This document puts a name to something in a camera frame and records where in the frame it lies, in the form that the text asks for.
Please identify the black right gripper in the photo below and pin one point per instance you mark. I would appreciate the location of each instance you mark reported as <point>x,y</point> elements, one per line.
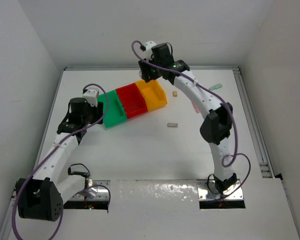
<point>148,74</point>

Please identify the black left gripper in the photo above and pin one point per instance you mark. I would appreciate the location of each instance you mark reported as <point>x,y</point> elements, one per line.
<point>99,111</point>

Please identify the pink marker pen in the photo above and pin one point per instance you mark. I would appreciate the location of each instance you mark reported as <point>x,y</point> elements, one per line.
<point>195,108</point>

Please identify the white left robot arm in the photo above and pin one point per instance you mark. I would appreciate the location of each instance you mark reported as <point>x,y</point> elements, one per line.
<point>42,197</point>

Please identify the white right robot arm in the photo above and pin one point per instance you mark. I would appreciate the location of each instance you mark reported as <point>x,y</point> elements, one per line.
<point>218,120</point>

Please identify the green plastic bin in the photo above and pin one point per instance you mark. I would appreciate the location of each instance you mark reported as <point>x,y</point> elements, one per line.
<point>116,114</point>

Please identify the small beige eraser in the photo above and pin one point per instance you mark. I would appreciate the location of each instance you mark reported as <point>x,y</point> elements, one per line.
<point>174,93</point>

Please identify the yellow plastic bin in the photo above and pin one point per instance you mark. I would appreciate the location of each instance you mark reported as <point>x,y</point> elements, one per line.
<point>153,93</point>

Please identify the red plastic bin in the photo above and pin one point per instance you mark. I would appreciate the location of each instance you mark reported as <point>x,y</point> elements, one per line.
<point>132,100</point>

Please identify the green marker pen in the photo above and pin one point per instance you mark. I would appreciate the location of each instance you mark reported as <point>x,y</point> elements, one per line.
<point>216,87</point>

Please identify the grey rectangular eraser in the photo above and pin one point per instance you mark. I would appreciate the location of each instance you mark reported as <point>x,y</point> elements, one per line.
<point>172,125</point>

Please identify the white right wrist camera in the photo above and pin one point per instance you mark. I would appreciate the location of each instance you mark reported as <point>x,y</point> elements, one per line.
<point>146,48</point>

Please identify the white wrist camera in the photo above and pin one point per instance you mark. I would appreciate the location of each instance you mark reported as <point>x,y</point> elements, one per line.
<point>91,96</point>
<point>146,48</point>

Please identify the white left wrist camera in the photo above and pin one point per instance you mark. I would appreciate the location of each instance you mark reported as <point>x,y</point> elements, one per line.
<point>91,96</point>

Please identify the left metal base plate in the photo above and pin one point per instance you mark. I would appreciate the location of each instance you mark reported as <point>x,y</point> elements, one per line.
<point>95,190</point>

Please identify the metal base plate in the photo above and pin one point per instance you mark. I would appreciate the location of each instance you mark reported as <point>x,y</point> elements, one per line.
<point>95,190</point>
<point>207,191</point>

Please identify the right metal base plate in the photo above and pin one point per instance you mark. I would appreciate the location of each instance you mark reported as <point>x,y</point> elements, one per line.
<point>207,191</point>

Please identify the aluminium frame rail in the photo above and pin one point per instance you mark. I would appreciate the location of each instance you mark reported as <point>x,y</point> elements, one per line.
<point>258,141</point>

